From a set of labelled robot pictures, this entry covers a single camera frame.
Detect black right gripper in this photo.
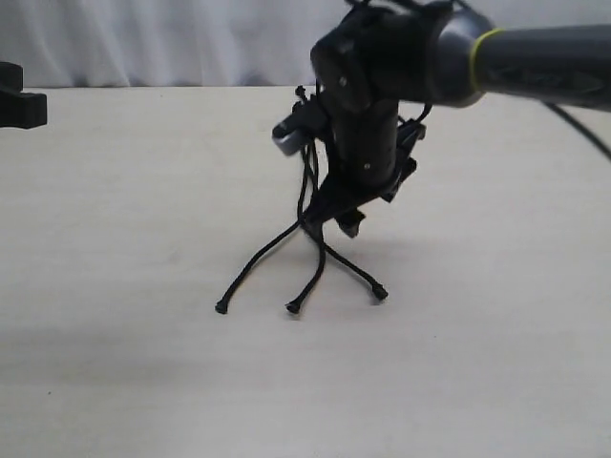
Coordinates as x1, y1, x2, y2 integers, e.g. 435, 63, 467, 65
305, 90, 415, 238

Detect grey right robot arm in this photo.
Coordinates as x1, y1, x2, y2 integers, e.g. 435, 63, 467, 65
305, 1, 610, 236

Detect white curtain backdrop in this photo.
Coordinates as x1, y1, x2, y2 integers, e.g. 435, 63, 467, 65
0, 0, 611, 90

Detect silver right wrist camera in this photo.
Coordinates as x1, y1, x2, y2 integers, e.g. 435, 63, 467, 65
271, 94, 328, 156

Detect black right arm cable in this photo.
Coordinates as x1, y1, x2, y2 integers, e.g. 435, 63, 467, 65
543, 102, 611, 161

